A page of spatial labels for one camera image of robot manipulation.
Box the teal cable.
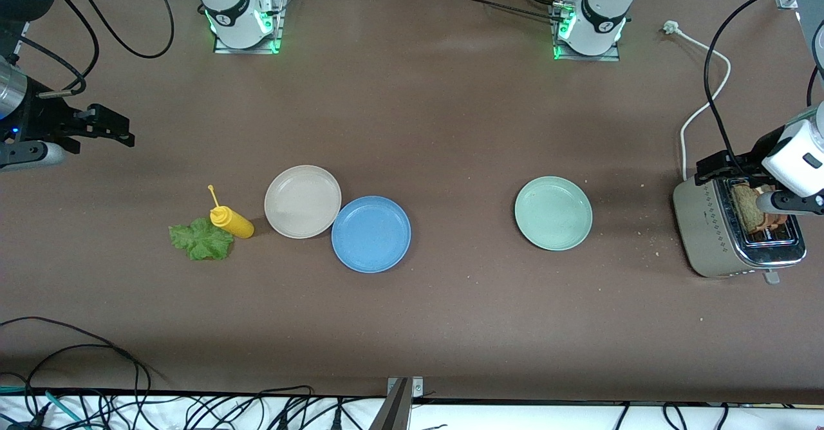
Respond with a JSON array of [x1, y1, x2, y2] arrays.
[[0, 386, 88, 430]]

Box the tangled black cables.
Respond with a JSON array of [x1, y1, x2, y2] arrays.
[[154, 385, 387, 430]]

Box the blue round plate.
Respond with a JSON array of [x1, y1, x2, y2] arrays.
[[331, 196, 412, 274]]

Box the green lettuce leaf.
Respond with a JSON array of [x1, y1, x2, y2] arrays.
[[169, 217, 235, 261]]

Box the yellow mustard squeeze bottle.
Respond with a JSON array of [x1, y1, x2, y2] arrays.
[[207, 185, 255, 239]]

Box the black base cable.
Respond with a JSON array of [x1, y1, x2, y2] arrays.
[[451, 0, 574, 25]]

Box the black looped cable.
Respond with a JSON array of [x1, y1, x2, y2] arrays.
[[0, 317, 169, 430]]

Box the white toaster power cord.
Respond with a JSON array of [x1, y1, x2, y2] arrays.
[[663, 21, 733, 182]]

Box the silver two-slot toaster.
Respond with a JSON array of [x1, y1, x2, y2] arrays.
[[673, 173, 807, 286]]

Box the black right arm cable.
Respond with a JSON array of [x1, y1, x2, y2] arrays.
[[0, 0, 176, 99]]

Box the pale green round plate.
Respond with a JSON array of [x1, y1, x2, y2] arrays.
[[514, 176, 594, 252]]

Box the thin black hanging cables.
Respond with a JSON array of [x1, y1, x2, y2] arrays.
[[615, 403, 731, 430]]

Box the grey metal bar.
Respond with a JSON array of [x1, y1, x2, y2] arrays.
[[368, 379, 413, 430]]

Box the beige round plate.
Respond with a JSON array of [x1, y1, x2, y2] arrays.
[[264, 165, 342, 239]]

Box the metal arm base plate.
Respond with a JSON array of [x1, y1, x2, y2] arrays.
[[552, 2, 622, 62], [212, 0, 287, 55]]

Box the metal corner bracket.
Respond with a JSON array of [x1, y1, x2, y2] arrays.
[[386, 377, 424, 398]]

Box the brown table mat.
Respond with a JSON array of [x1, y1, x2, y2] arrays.
[[0, 0, 824, 405]]

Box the brown bread slice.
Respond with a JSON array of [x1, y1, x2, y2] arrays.
[[731, 184, 765, 234], [753, 189, 790, 231]]

